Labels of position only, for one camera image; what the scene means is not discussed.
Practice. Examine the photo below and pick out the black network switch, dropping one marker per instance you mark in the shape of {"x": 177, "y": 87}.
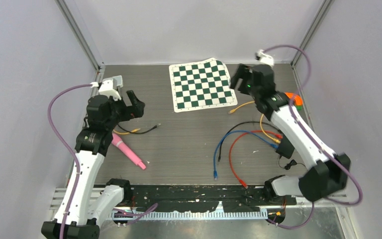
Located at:
{"x": 285, "y": 148}

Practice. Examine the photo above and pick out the pink marker pen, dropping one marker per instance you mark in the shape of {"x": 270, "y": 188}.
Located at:
{"x": 129, "y": 153}

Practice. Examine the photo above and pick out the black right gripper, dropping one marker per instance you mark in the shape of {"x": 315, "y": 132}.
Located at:
{"x": 243, "y": 73}

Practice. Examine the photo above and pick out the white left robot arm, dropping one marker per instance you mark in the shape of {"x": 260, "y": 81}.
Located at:
{"x": 77, "y": 217}

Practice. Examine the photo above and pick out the small white grey hub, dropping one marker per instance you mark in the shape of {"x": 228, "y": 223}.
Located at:
{"x": 118, "y": 81}

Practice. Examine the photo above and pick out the orange arch toy block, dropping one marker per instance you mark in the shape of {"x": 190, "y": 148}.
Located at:
{"x": 297, "y": 100}

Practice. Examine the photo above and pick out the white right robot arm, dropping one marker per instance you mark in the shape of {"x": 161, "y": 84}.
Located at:
{"x": 326, "y": 170}

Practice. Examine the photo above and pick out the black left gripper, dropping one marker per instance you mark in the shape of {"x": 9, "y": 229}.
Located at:
{"x": 136, "y": 111}

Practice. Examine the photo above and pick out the green white chessboard mat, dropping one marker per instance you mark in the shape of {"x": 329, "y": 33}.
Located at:
{"x": 201, "y": 85}

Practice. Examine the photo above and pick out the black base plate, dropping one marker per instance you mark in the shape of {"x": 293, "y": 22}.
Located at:
{"x": 200, "y": 198}

